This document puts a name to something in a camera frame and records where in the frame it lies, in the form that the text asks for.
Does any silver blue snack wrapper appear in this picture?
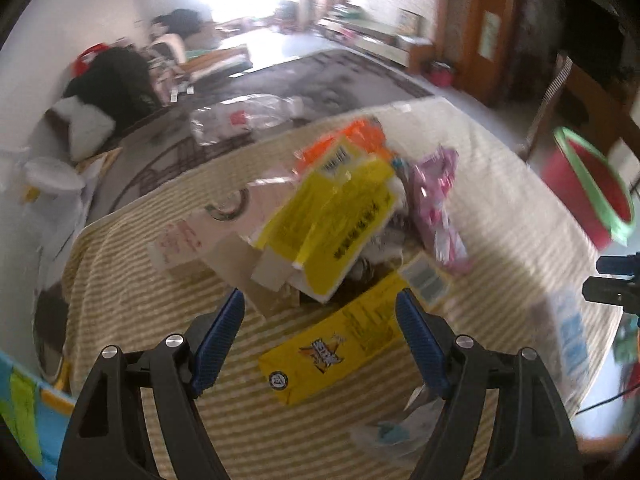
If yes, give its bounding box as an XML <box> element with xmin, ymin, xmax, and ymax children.
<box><xmin>349</xmin><ymin>385</ymin><xmax>445</xmax><ymax>467</ymax></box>

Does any pink plastic snack bag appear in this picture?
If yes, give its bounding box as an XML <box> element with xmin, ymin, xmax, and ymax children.
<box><xmin>408</xmin><ymin>145</ymin><xmax>471</xmax><ymax>275</ymax></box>

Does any red green trash bucket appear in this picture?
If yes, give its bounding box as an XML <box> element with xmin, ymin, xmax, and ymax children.
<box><xmin>541</xmin><ymin>127</ymin><xmax>636</xmax><ymax>250</ymax></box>

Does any small red trash bin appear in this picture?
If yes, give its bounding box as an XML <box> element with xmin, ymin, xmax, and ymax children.
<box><xmin>427</xmin><ymin>61</ymin><xmax>456</xmax><ymax>88</ymax></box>

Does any blue yellow green box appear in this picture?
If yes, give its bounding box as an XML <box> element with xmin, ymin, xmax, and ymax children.
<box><xmin>1</xmin><ymin>352</ymin><xmax>75</xmax><ymax>479</ymax></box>

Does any beige striped table cloth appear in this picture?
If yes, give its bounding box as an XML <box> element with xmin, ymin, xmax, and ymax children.
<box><xmin>63</xmin><ymin>98</ymin><xmax>598</xmax><ymax>479</ymax></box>

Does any wooden chair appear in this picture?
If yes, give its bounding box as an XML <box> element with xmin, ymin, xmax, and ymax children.
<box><xmin>518</xmin><ymin>52</ymin><xmax>639</xmax><ymax>162</ymax></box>

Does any flat yellow box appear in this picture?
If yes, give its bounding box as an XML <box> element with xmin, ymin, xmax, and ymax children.
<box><xmin>258</xmin><ymin>251</ymin><xmax>454</xmax><ymax>406</ymax></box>

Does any brown cardboard piece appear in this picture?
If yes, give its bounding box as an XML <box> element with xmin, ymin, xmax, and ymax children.
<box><xmin>200</xmin><ymin>233</ymin><xmax>299</xmax><ymax>318</ymax></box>

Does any white standing fan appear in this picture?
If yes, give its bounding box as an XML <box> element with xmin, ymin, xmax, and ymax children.
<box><xmin>1</xmin><ymin>148</ymin><xmax>92</xmax><ymax>262</ymax></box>

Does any pink white paper carton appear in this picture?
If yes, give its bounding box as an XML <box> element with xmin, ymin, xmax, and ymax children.
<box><xmin>148</xmin><ymin>176</ymin><xmax>296</xmax><ymax>278</ymax></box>

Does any orange plastic wrapper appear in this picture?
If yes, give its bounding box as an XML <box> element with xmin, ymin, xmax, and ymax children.
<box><xmin>294</xmin><ymin>118</ymin><xmax>396</xmax><ymax>174</ymax></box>

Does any yellow crumpled carton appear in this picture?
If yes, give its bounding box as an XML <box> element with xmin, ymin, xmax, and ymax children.
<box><xmin>252</xmin><ymin>138</ymin><xmax>405</xmax><ymax>304</ymax></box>

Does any low tv cabinet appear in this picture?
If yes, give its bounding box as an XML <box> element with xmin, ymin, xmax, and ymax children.
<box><xmin>316</xmin><ymin>4</ymin><xmax>436</xmax><ymax>75</ymax></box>

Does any white plastic bag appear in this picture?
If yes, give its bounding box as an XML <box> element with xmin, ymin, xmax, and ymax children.
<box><xmin>50</xmin><ymin>96</ymin><xmax>116</xmax><ymax>162</ymax></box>

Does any clear plastic water bottle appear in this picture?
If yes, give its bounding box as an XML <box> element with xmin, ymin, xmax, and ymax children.
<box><xmin>190</xmin><ymin>93</ymin><xmax>305</xmax><ymax>145</ymax></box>

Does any grey patterned carpet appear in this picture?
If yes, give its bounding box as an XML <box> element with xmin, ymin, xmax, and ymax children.
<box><xmin>89</xmin><ymin>49</ymin><xmax>431</xmax><ymax>222</ymax></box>

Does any black clothes pile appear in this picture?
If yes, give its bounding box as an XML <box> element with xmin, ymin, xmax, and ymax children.
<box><xmin>63</xmin><ymin>47</ymin><xmax>163</xmax><ymax>133</ymax></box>

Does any wooden sofa bench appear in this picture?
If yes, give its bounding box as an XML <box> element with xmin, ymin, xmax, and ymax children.
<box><xmin>178</xmin><ymin>46</ymin><xmax>253</xmax><ymax>82</ymax></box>

